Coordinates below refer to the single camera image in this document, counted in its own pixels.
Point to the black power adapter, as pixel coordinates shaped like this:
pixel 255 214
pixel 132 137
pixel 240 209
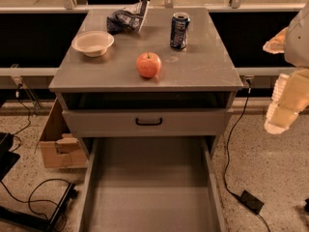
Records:
pixel 251 202

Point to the grey drawer cabinet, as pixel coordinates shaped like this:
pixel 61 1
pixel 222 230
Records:
pixel 141 87

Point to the closed drawer with black handle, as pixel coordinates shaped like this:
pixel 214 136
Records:
pixel 147 122

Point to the red apple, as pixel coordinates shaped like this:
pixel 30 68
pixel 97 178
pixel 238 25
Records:
pixel 148 64

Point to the blue soda can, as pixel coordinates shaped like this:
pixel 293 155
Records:
pixel 179 30

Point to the cardboard box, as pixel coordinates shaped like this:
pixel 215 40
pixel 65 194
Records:
pixel 59 148

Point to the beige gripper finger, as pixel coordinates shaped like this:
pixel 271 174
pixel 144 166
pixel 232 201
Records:
pixel 290 97
pixel 276 44

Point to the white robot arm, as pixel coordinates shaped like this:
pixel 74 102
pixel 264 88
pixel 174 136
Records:
pixel 297 40

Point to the open grey drawer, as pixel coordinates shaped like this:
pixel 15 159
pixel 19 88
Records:
pixel 150 184

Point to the white bowl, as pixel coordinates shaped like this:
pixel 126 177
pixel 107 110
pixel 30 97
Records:
pixel 92 43

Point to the blue chip bag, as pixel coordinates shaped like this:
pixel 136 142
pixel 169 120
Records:
pixel 130 17

